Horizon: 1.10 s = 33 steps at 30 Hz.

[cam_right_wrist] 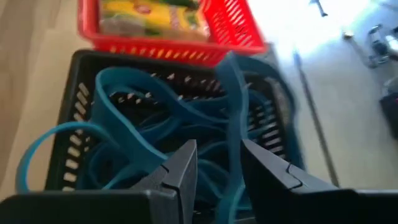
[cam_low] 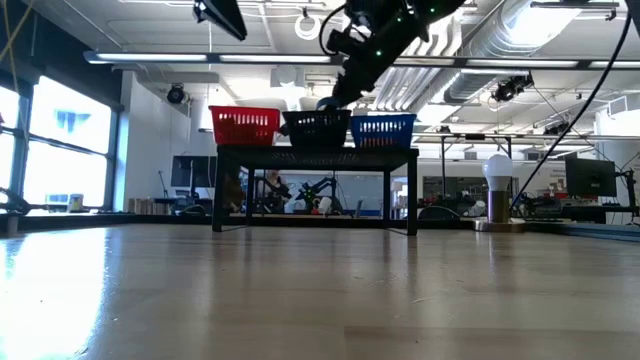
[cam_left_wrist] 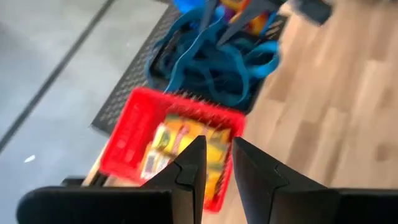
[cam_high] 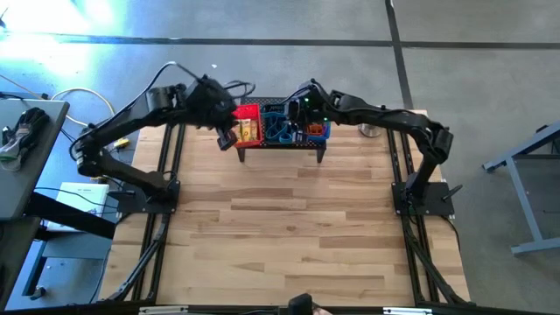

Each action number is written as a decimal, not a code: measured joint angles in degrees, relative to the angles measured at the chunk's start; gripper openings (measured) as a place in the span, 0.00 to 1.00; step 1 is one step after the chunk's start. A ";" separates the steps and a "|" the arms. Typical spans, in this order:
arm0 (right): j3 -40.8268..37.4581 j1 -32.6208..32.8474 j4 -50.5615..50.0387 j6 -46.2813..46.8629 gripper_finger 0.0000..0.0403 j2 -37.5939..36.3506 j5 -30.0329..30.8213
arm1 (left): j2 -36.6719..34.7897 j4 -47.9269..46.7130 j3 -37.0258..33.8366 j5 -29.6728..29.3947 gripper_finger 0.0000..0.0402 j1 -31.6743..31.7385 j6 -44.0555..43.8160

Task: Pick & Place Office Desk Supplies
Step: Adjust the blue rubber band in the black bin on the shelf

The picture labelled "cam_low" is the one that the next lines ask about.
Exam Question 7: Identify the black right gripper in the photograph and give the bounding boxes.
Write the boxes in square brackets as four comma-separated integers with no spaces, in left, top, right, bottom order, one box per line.
[329,27,406,110]

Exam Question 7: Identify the black plastic basket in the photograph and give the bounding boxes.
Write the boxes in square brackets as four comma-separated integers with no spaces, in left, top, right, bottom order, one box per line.
[281,109,353,150]

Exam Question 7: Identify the blue plastic basket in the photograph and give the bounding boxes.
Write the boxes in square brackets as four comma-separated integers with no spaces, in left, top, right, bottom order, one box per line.
[349,113,418,150]

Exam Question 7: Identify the red plastic basket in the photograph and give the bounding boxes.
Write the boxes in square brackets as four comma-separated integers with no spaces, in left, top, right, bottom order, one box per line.
[208,105,282,147]

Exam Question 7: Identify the black background desk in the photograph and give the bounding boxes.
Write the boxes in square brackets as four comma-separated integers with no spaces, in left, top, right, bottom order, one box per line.
[524,202,640,225]

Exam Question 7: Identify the black mesh shelf riser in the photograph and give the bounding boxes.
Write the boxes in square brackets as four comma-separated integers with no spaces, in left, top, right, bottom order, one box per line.
[212,144,421,236]

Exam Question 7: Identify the black overhead light bar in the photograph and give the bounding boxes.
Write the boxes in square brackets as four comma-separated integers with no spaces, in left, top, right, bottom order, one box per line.
[82,49,640,70]

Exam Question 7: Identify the person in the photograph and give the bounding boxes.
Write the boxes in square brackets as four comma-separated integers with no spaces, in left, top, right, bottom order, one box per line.
[262,169,294,215]

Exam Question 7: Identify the black hanging spotlight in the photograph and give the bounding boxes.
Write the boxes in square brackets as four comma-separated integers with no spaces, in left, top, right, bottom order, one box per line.
[491,73,535,104]

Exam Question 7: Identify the black wide monitor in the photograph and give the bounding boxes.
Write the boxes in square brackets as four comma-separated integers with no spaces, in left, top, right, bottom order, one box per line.
[170,155,219,189]

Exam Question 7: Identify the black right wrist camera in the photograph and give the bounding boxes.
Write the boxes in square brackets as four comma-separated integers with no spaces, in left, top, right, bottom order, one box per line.
[325,28,364,57]

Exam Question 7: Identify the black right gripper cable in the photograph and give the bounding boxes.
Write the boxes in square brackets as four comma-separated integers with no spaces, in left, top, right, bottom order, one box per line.
[318,3,351,57]

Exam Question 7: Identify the white ring light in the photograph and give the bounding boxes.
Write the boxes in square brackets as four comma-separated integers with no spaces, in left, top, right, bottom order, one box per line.
[293,8,323,42]

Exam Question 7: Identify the black curved strap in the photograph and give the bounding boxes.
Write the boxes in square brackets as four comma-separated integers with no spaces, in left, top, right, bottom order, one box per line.
[177,203,211,217]
[417,204,462,223]

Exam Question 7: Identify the black hanging camera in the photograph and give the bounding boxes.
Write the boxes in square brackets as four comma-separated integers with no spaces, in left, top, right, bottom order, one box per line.
[166,83,187,105]

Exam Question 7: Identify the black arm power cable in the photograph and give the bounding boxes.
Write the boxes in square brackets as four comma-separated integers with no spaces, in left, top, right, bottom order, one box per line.
[507,12,634,211]

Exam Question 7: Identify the yellow hanging cable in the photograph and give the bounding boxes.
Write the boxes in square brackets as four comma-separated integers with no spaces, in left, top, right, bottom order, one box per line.
[0,0,37,96]

